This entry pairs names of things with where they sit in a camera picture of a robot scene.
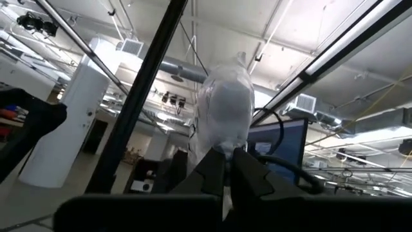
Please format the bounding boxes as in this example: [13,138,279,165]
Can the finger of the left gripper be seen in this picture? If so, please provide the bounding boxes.
[0,86,68,184]

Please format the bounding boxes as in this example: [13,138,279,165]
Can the rig LED light bar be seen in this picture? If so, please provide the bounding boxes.
[250,0,412,127]

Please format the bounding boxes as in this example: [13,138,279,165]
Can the black ceiling spotlights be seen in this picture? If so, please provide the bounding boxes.
[160,91,187,110]

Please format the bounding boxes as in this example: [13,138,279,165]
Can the small white box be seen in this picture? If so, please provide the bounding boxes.
[130,179,152,194]

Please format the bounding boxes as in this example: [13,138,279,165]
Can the grey round air duct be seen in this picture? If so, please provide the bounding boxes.
[158,55,210,85]

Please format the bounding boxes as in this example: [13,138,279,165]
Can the monitor with blue screen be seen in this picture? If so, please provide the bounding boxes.
[247,118,310,187]

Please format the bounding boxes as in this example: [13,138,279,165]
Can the white building column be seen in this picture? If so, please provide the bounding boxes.
[18,35,113,188]

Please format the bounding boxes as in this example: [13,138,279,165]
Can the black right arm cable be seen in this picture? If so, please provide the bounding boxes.
[252,107,325,195]

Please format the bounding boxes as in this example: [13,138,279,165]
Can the black ceiling fixture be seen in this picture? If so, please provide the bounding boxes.
[15,11,59,37]

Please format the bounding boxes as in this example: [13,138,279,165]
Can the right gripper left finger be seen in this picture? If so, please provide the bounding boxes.
[169,147,227,198]

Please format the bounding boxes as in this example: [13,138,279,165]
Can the thin overhead rig beam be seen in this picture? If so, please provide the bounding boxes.
[33,0,130,95]

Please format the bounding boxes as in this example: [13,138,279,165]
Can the bagged cotton swabs black print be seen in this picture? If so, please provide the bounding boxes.
[195,50,258,160]

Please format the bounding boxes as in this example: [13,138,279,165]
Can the white ceiling air vent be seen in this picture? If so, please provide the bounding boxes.
[115,38,145,58]
[282,93,319,121]

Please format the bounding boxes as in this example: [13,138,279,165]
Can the black aluminium rig frame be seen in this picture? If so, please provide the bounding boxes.
[84,0,190,195]

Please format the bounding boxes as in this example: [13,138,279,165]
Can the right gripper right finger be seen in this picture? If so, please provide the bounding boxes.
[229,147,307,202]

